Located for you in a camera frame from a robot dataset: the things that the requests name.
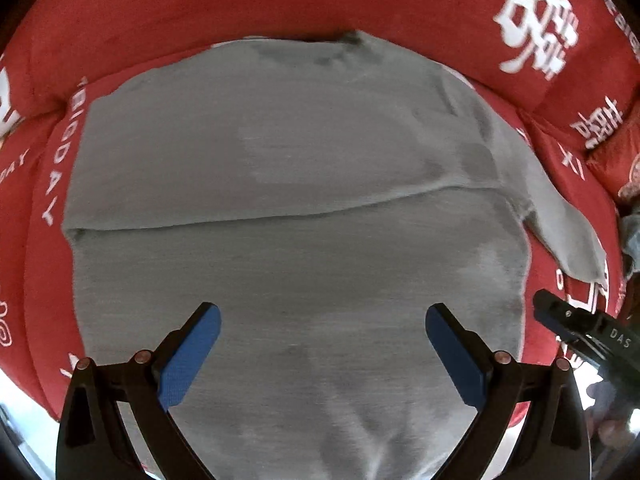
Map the grey knit sweater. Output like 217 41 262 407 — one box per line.
61 30 608 480

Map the grey-blue cloth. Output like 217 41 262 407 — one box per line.
619 209 640 279

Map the red patterned pillow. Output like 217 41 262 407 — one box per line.
585 110 640 206

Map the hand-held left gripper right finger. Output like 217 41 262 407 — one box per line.
425 303 593 480

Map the red printed sofa cover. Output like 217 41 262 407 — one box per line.
0 0 640 426

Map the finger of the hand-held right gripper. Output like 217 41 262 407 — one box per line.
532 287 608 345

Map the person's right hand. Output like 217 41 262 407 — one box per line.
589 395 636 453

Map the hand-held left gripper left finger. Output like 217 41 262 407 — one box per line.
56 302 223 480

